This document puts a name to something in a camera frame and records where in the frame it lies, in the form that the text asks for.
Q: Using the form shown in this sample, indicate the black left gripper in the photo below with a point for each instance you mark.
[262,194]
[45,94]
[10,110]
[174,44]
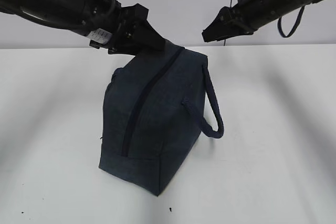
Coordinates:
[119,29]

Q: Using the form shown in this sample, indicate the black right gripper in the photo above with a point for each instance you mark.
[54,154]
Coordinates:
[233,22]

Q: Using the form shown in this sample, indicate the dark navy lunch bag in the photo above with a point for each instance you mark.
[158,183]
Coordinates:
[154,110]

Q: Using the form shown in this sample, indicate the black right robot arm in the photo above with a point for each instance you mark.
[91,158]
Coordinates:
[263,12]

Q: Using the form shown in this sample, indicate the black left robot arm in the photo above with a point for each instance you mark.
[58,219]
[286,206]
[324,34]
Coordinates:
[57,14]

